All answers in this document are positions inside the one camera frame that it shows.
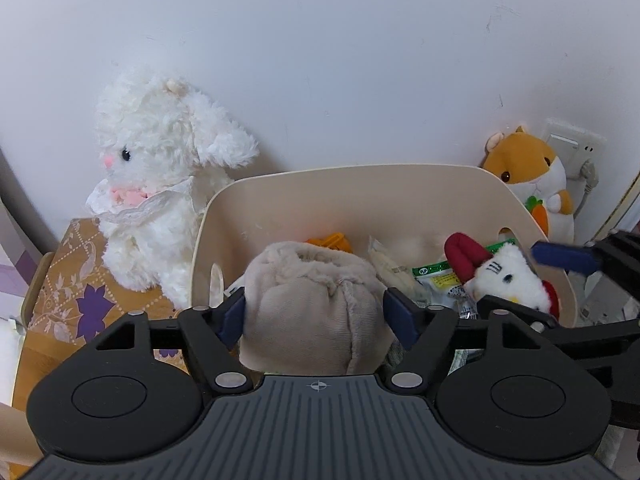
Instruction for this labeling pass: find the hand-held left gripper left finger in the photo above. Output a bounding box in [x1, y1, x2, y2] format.
[82, 292, 254, 395]

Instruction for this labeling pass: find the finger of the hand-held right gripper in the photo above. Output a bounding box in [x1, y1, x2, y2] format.
[530, 230, 640, 287]
[477, 294, 640, 359]

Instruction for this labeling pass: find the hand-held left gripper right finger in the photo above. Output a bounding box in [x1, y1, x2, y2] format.
[384, 288, 556, 395]

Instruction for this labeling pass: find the white red-eared plush toy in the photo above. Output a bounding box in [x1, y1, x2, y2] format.
[443, 232, 561, 321]

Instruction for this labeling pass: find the beige plush fabric bundle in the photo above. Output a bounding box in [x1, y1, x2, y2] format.
[238, 241, 397, 377]

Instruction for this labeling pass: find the beige plastic storage bin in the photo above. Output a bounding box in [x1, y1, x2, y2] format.
[190, 163, 580, 332]

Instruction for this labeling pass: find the clear plastic wrapper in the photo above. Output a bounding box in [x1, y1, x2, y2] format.
[209, 262, 227, 307]

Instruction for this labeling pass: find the white plastic snack packet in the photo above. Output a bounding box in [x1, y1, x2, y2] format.
[367, 234, 419, 292]

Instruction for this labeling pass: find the green and white packet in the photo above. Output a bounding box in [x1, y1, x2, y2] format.
[411, 241, 507, 319]

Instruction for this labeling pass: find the orange hamster plush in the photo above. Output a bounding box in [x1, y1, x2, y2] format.
[481, 125, 577, 242]

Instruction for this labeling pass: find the orange plastic clip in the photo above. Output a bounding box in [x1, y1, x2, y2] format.
[305, 232, 354, 252]

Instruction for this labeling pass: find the white fluffy bunny plush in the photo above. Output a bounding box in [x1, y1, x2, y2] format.
[85, 67, 261, 309]

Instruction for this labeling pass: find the cream door frame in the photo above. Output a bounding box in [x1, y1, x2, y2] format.
[595, 170, 640, 243]

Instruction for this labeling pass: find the grey plug with cable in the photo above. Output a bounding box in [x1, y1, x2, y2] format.
[573, 159, 602, 220]

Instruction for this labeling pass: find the white wall socket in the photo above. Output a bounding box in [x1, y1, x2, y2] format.
[542, 117, 609, 182]

